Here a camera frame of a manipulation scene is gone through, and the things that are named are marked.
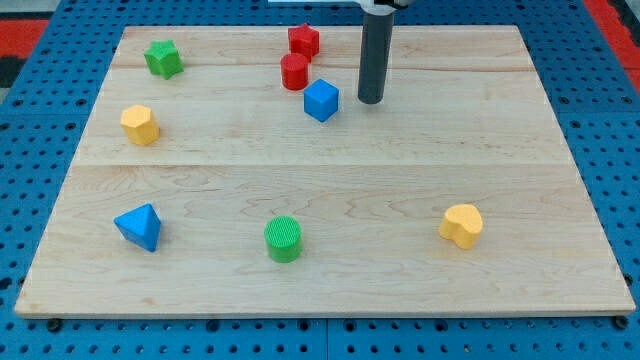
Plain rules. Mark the blue cube block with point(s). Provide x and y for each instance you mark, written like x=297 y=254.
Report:
x=321 y=100

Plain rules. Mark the green star block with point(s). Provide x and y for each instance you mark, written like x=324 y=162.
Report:
x=163 y=59

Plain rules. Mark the yellow heart block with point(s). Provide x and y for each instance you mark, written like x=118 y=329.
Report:
x=461 y=224

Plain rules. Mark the red cylinder block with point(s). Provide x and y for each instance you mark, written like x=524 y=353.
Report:
x=294 y=71

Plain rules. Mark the blue triangle block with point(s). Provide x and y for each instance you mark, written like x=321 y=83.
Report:
x=140 y=226

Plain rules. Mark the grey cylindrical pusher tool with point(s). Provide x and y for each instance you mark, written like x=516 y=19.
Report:
x=374 y=55

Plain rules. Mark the light wooden board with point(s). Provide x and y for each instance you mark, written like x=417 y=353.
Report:
x=464 y=120

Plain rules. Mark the red star block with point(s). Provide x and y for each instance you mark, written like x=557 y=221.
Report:
x=304 y=40

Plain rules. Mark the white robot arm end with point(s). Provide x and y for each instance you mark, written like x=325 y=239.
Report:
x=371 y=7

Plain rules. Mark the green cylinder block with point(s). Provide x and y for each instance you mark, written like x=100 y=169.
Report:
x=283 y=238

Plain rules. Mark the yellow hexagon block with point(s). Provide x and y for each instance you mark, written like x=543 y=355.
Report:
x=139 y=124

